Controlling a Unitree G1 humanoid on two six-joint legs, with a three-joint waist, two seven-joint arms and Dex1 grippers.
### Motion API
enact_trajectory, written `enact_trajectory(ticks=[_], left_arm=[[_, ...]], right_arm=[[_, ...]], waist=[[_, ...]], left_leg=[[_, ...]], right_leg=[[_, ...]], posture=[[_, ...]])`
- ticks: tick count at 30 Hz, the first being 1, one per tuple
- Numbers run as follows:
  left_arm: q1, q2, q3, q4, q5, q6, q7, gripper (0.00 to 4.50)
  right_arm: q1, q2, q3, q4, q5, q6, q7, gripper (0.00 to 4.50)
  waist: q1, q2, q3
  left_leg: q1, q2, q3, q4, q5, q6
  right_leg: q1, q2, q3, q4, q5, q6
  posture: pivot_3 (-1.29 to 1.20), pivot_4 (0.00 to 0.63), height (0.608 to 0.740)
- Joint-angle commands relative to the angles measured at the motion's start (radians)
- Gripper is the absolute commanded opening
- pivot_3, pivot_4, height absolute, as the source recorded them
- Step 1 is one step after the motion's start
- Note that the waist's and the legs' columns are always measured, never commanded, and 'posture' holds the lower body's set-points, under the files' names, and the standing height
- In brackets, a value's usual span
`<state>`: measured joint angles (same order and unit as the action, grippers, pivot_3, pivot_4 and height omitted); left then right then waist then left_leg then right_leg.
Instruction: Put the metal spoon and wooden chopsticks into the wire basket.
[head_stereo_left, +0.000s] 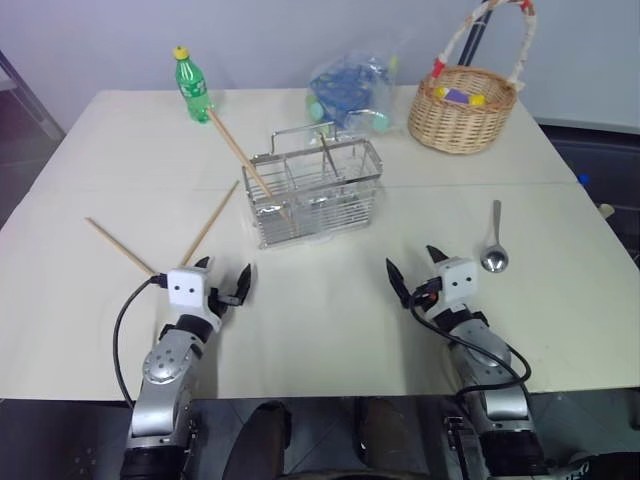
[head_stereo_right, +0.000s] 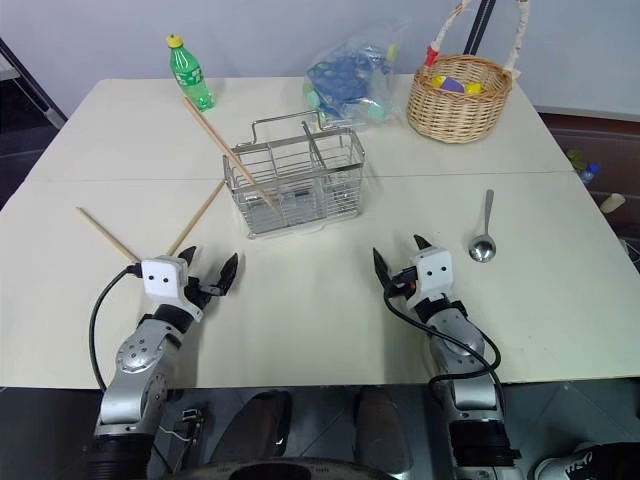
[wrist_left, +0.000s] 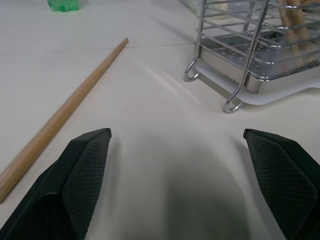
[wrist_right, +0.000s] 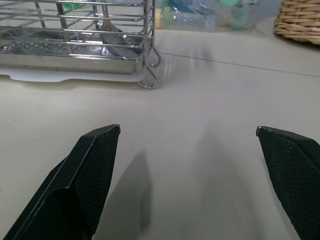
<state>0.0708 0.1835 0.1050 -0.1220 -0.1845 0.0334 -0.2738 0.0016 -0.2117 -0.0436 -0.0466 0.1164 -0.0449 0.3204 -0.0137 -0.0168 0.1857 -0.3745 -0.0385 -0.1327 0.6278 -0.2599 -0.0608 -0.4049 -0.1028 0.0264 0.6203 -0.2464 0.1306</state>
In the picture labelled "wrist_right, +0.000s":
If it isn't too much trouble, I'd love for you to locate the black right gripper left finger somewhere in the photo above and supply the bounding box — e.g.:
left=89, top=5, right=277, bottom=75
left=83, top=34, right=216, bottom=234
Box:
left=3, top=123, right=121, bottom=240

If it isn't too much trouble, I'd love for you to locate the clear plastic bag of items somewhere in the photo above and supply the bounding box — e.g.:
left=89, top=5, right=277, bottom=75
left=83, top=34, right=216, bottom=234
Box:
left=154, top=0, right=260, bottom=33

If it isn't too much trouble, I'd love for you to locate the chrome wire cutlery rack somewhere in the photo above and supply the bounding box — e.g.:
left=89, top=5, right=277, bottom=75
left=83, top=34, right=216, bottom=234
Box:
left=0, top=0, right=161, bottom=90

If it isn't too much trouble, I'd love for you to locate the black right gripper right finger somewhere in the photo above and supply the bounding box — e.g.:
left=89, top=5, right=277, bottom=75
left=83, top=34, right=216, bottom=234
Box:
left=255, top=125, right=320, bottom=240

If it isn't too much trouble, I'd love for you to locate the white plastic drip tray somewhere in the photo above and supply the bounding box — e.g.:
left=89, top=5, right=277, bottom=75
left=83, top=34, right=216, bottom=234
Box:
left=0, top=67, right=151, bottom=84

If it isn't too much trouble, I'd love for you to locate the woven wicker basket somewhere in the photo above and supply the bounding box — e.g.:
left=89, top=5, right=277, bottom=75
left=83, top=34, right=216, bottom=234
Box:
left=273, top=0, right=320, bottom=46

